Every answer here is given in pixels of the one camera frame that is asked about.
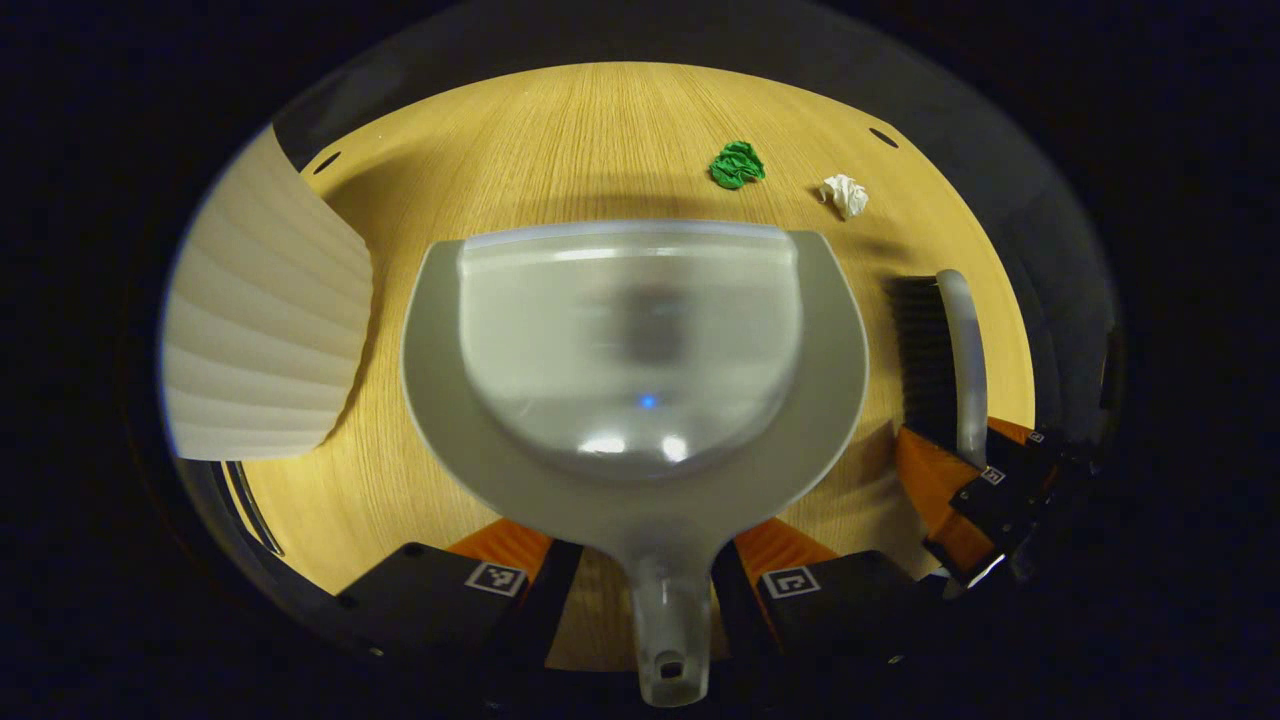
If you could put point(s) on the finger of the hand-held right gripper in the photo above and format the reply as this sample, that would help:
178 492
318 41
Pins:
1035 450
935 490

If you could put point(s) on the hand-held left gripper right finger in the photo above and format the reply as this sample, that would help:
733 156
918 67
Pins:
850 600

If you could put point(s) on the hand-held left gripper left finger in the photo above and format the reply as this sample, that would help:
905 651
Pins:
420 595

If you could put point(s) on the small white broom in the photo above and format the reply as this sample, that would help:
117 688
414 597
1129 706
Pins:
960 350

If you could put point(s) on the white paper ball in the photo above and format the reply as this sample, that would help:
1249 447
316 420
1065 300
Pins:
845 195

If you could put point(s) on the white ribbed garbage bin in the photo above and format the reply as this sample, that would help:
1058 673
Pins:
260 330

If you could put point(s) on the white plastic dustpan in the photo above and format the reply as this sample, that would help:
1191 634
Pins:
640 330

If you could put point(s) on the green paper ball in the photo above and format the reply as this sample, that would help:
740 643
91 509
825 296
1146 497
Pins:
738 165

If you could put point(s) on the wooden desktop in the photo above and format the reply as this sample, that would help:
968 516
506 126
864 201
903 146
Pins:
560 140

